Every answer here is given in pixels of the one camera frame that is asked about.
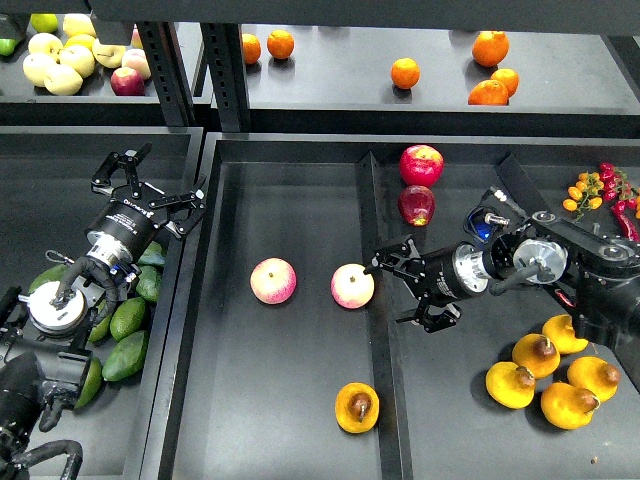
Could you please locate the orange front right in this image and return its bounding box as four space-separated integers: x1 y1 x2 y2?
467 79 509 106

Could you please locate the bright red apple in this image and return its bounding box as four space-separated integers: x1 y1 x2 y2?
399 144 444 188

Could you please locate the yellow pear upper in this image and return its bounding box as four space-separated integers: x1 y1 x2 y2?
512 333 561 379

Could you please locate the black left tray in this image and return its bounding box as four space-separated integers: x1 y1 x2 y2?
1 127 205 479

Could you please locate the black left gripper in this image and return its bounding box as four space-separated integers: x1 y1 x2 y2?
87 143 207 260

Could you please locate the orange middle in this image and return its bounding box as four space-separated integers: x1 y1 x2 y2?
390 57 421 90

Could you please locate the black shelf post right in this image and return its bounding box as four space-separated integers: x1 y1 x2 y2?
200 23 251 133

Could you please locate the red cherry tomato bunch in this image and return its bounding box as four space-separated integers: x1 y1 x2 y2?
599 162 639 213

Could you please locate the orange cherry tomato bunch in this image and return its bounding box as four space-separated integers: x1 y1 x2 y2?
562 172 604 220

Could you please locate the dark red apple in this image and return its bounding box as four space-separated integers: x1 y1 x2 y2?
398 185 436 227

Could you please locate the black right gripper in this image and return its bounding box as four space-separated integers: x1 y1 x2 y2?
364 236 473 333

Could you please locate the pink apple left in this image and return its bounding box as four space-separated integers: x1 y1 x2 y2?
250 258 297 305

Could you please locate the green avocado lone bottom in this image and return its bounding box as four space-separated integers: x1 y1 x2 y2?
74 356 103 410

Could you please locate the orange far left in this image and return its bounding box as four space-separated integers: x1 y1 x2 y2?
241 33 262 65

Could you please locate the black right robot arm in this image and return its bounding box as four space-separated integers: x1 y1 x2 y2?
365 186 639 350

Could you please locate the black center tray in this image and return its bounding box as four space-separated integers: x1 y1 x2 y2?
168 134 639 479

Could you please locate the pink apple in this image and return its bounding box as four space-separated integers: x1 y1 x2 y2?
250 258 297 305
330 263 375 309

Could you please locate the pale yellow apple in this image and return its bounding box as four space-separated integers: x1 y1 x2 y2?
22 53 57 88
44 64 83 96

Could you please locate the red apple on shelf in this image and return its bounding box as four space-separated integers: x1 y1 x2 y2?
110 67 145 96

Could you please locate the pale yellow apple front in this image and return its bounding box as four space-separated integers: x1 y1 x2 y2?
44 64 83 96

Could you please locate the black shelf post left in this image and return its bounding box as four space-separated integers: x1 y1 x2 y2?
136 21 196 127

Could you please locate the pink apple right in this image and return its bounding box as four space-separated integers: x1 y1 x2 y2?
330 263 375 309

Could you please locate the black shelf post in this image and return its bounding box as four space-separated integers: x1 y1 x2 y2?
136 21 196 127
200 23 251 133

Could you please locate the green avocado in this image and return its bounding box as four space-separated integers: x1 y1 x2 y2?
27 263 69 295
102 330 149 382

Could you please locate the red chili pepper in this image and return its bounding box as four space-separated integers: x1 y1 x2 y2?
610 206 639 243

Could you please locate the green lime on shelf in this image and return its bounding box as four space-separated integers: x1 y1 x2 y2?
30 13 59 33

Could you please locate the black tray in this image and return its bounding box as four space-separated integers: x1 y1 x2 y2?
168 134 639 479
1 127 205 479

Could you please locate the pale yellow apple left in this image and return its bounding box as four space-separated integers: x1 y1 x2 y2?
22 53 57 88

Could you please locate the orange right small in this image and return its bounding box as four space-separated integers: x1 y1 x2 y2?
491 68 520 97

